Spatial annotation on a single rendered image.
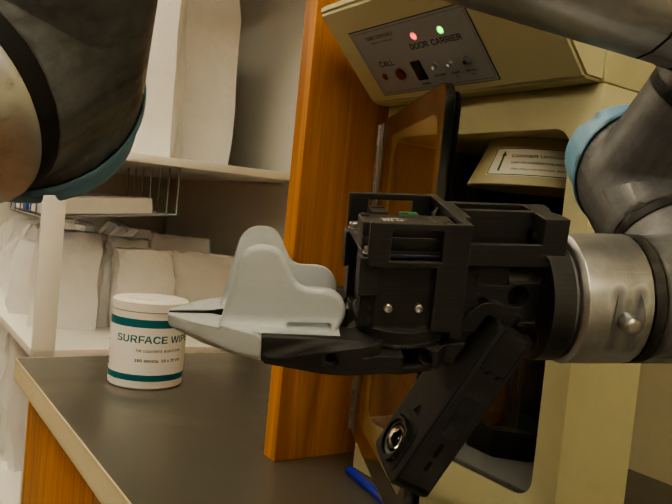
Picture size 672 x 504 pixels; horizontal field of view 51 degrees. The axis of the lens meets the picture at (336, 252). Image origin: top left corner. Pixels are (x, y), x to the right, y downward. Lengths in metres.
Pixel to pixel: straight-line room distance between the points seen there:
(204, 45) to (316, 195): 1.11
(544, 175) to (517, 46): 0.14
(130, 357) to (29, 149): 0.91
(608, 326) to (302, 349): 0.16
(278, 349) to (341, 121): 0.61
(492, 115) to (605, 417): 0.33
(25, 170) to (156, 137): 1.43
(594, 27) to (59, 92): 0.27
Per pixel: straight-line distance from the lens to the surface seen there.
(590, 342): 0.41
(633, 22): 0.41
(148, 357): 1.25
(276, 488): 0.89
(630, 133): 0.49
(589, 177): 0.52
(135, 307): 1.24
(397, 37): 0.81
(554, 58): 0.69
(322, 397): 0.98
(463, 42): 0.75
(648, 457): 1.19
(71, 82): 0.38
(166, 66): 1.80
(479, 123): 0.80
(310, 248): 0.93
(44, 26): 0.38
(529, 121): 0.75
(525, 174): 0.78
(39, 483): 1.41
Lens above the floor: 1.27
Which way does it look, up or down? 3 degrees down
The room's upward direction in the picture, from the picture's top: 6 degrees clockwise
